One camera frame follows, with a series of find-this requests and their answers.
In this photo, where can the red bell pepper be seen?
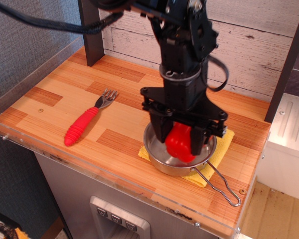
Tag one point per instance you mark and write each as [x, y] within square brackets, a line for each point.
[178, 143]

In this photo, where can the grey cabinet with dispenser panel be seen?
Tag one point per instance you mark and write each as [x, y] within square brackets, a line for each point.
[98, 208]

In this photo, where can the dark vertical post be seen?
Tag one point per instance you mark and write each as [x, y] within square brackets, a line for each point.
[93, 43]
[283, 79]

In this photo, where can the clear acrylic table guard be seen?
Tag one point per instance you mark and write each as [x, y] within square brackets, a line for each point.
[37, 114]

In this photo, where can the dark left vertical post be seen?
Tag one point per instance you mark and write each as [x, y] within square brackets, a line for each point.
[93, 43]

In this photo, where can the fork with red handle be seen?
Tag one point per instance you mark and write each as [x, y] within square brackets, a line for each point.
[80, 124]

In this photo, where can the dark right vertical post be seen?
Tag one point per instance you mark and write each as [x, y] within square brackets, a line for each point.
[283, 79]

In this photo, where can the metal pot with wire handle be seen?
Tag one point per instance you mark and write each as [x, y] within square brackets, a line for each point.
[164, 162]

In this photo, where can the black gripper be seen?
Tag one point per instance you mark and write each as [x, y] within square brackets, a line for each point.
[184, 100]

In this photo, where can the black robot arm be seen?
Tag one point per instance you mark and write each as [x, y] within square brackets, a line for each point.
[186, 39]

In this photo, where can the yellow cloth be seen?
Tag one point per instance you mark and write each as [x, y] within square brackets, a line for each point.
[221, 149]

